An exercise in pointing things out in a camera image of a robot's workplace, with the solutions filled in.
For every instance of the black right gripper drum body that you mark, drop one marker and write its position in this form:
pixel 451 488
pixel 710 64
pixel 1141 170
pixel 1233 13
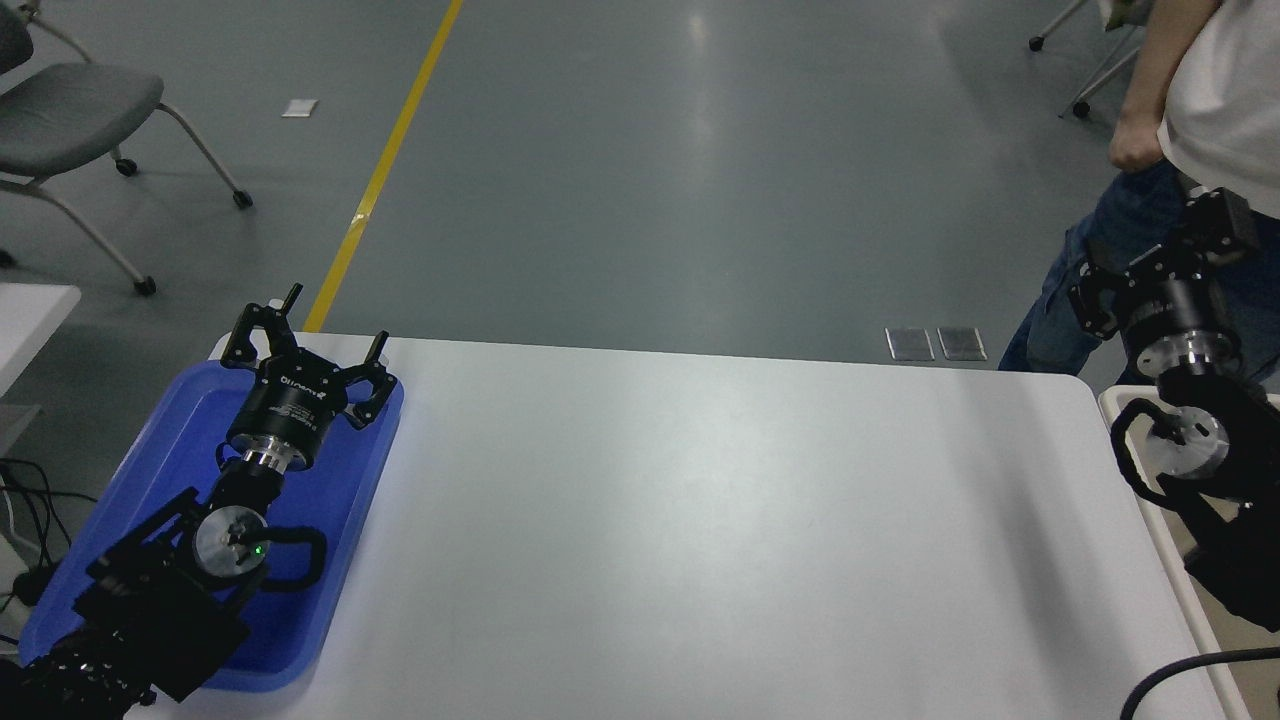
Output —
pixel 1180 310

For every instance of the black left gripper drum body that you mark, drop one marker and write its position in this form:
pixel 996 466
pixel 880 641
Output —
pixel 285 415

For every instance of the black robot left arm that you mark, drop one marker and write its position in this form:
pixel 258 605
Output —
pixel 150 620

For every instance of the person's forearm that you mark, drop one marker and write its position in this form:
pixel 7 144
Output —
pixel 1165 60

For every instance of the person's hand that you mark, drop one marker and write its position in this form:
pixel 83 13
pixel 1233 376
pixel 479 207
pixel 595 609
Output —
pixel 1135 145

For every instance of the blue plastic tray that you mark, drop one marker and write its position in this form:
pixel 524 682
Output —
pixel 340 480

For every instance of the silver floor plate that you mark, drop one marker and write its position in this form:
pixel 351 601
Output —
pixel 961 342
pixel 909 343

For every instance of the metal chair legs with castors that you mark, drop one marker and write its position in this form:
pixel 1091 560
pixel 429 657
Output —
pixel 1081 109

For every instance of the small white side table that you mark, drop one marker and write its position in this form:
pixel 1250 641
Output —
pixel 30 310

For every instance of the grey chair with castors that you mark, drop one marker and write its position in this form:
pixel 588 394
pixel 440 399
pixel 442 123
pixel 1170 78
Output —
pixel 70 110

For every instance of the large pale bin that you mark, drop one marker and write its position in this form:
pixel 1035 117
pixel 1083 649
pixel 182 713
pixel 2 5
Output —
pixel 1255 692

